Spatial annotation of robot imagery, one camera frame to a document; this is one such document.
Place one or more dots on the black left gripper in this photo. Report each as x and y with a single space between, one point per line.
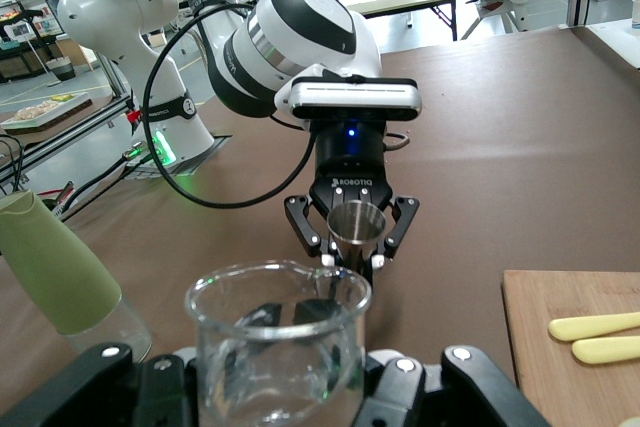
350 167

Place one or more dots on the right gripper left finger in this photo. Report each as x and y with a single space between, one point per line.
100 387

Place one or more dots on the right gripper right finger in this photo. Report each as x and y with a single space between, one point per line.
465 387

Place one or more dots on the steel double jigger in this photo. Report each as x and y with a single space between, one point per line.
356 227

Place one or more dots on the small clear glass beaker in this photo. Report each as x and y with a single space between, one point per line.
235 347

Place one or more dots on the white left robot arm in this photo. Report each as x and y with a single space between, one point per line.
310 22

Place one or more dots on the wooden cutting board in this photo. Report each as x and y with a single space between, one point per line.
565 387

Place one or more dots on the glass bottle with green sleeve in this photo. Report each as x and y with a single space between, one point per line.
45 267

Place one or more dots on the yellow plastic fork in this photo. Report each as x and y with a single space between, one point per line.
605 349

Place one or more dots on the brown table cover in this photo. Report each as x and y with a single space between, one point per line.
500 147

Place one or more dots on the lemon slice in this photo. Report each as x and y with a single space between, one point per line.
632 423

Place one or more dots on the beige top table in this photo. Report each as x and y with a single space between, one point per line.
400 2

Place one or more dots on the tray with food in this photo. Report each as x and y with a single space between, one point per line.
45 109

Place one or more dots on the black waste basket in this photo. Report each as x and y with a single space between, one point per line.
62 69

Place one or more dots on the cardboard box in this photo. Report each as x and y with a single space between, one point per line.
75 52

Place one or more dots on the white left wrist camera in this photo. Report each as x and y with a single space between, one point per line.
355 97

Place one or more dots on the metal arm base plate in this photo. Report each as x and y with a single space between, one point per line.
215 144

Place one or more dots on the aluminium frame rail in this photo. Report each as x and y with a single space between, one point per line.
75 128

